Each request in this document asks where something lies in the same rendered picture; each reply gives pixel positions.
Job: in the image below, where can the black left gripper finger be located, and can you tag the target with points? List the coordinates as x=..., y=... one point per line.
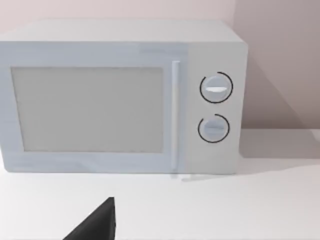
x=101, y=222

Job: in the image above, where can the pale microwave door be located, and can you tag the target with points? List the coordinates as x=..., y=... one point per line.
x=87, y=110

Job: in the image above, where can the pale microwave knob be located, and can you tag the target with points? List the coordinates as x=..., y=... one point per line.
x=216, y=87
x=213, y=128

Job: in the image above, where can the pale microwave oven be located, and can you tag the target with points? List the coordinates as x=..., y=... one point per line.
x=212, y=57

